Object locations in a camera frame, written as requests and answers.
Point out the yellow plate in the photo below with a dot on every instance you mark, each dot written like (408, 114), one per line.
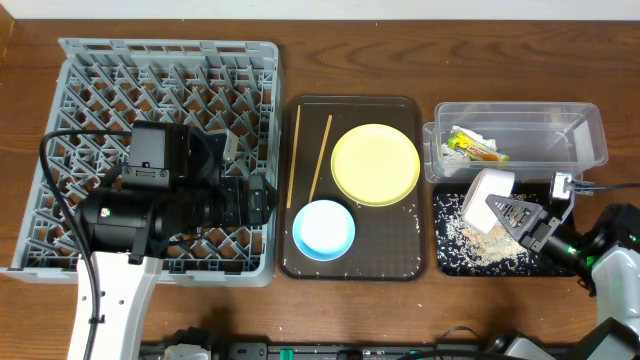
(375, 165)

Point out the light blue bowl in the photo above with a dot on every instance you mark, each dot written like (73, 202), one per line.
(324, 230)

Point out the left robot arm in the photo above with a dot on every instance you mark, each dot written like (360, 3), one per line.
(171, 184)

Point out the clear plastic bin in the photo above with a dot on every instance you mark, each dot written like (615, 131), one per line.
(540, 138)

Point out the grey dishwasher rack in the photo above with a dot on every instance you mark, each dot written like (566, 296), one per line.
(104, 86)

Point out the spilled rice scraps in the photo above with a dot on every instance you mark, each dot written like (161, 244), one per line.
(480, 245)

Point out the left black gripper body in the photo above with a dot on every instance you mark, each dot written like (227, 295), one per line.
(231, 214)

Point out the black tray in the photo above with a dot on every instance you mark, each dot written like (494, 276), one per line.
(450, 265)

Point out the white tissue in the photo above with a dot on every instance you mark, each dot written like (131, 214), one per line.
(454, 156)

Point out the green snack wrapper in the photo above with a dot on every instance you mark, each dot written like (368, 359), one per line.
(475, 147)

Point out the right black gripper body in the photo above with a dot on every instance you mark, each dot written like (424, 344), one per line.
(542, 231)

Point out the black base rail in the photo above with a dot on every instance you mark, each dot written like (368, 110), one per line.
(197, 343)

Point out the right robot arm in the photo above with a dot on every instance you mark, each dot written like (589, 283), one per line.
(606, 259)

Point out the white bowl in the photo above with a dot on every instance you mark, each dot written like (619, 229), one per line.
(475, 212)

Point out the wooden chopstick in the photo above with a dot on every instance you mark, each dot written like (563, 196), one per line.
(320, 158)
(291, 175)

